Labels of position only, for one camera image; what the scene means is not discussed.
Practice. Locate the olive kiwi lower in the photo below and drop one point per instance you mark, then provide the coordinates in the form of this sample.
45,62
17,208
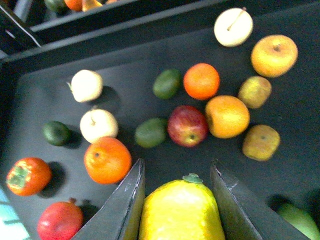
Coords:
261,142

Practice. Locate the small orange tangerine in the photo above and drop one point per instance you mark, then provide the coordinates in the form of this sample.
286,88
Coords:
201,81

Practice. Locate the yellow lemon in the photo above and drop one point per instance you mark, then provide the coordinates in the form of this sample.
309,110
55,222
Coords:
182,209

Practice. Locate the red pomegranate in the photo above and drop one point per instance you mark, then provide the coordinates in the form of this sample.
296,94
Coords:
60,221

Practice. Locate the dark green avocado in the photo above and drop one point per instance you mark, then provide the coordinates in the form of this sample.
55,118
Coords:
56,133

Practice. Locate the green lime upper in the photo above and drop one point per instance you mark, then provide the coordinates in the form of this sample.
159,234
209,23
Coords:
167,84

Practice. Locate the white pear long stem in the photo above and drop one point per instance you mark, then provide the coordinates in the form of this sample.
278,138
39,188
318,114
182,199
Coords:
233,27

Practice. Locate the white pear with stem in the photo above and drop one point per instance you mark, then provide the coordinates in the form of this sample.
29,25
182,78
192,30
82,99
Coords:
97,123

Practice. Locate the teal plastic shopping basket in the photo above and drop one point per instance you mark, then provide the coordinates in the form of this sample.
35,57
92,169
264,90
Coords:
11,227

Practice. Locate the bright green apple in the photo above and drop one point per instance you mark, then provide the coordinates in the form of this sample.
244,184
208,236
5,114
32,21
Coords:
300,219

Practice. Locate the olive kiwi upper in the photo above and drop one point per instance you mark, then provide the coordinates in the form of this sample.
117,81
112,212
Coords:
254,91

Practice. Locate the green lime near apple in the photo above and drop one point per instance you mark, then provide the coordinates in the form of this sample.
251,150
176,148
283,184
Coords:
151,132

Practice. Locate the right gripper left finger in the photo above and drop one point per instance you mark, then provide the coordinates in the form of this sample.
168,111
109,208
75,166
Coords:
119,217

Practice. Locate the black metal shelf rack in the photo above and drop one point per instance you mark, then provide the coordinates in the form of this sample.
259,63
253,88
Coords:
129,56

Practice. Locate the olive kiwi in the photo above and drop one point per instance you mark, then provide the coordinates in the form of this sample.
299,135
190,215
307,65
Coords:
261,142
254,91

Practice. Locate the yellow orange persimmon fruit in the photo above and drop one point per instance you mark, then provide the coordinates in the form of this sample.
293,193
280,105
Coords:
227,116

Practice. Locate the red yellow apple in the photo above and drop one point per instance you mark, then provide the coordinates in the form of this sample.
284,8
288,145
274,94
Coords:
187,126

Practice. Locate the large orange near lemon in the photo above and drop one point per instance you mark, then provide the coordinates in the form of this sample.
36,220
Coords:
107,160

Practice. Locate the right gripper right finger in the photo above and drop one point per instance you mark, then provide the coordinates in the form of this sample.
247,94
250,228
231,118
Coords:
243,215

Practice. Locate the orange persimmon green calyx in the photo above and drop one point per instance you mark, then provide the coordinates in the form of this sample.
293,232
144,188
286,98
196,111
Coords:
28,176

